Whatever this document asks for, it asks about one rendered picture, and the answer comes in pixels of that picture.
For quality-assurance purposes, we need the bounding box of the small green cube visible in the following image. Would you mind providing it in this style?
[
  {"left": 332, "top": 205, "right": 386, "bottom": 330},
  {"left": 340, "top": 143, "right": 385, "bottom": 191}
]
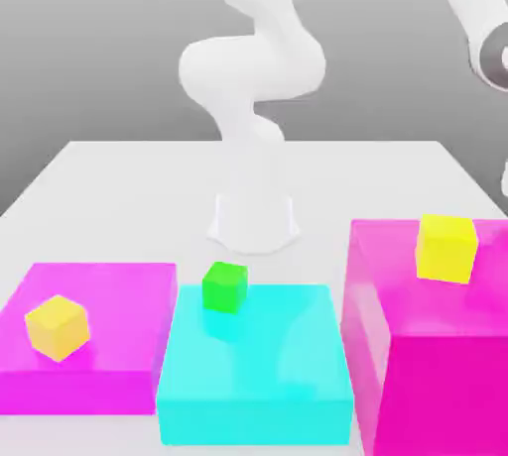
[{"left": 200, "top": 261, "right": 250, "bottom": 315}]

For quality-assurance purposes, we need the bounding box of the small yellow cube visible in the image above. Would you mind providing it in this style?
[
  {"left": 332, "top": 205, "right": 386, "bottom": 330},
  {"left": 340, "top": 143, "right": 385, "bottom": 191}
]
[{"left": 415, "top": 213, "right": 479, "bottom": 285}]

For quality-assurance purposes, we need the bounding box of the small orange cube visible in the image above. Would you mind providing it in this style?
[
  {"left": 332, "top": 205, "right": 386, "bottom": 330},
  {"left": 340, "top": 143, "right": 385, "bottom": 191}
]
[{"left": 24, "top": 293, "right": 91, "bottom": 364}]

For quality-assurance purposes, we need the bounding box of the large cyan box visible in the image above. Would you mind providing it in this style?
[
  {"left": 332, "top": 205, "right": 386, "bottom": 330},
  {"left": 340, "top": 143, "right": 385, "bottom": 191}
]
[{"left": 155, "top": 284, "right": 355, "bottom": 447}]

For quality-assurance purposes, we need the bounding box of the large magenta box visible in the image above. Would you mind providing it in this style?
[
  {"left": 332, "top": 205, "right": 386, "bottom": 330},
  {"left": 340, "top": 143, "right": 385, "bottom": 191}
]
[{"left": 0, "top": 262, "right": 179, "bottom": 416}]

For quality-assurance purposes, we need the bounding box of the large pink box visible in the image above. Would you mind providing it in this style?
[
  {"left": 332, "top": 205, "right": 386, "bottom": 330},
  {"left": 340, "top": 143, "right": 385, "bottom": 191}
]
[{"left": 339, "top": 218, "right": 508, "bottom": 456}]

